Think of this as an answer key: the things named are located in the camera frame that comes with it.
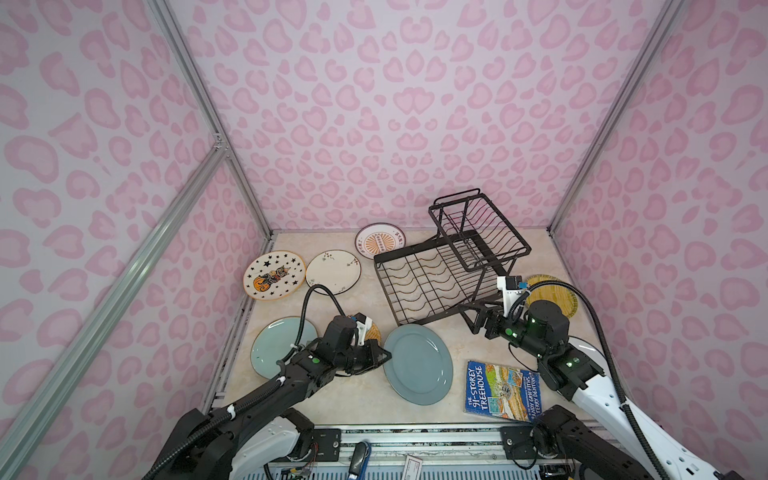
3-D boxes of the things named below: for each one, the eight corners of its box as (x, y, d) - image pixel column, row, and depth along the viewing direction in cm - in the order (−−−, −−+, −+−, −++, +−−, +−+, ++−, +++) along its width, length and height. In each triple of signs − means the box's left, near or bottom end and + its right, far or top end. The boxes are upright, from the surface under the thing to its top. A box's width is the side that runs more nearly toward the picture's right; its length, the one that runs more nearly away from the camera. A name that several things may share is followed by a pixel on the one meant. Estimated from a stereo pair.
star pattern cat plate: (237, 300, 103) (234, 296, 101) (254, 254, 116) (252, 250, 114) (298, 300, 103) (296, 296, 101) (309, 254, 116) (308, 250, 114)
